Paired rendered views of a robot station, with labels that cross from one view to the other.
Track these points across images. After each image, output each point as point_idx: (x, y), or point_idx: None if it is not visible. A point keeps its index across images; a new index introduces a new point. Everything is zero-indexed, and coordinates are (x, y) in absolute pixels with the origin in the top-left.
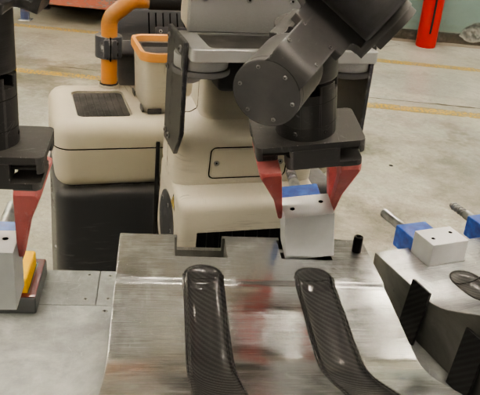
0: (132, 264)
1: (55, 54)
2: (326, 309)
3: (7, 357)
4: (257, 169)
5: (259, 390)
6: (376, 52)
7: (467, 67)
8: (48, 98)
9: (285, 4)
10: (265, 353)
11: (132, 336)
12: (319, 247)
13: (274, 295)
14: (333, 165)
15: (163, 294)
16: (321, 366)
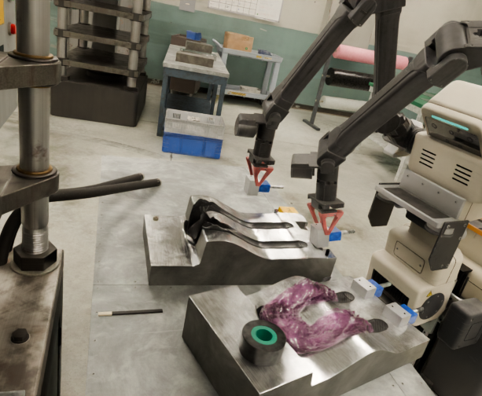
0: (285, 214)
1: None
2: (287, 247)
3: None
4: (410, 262)
5: (231, 220)
6: (436, 222)
7: None
8: None
9: (435, 192)
10: (257, 233)
11: (253, 215)
12: (314, 241)
13: (286, 236)
14: (317, 210)
15: (274, 219)
16: (255, 240)
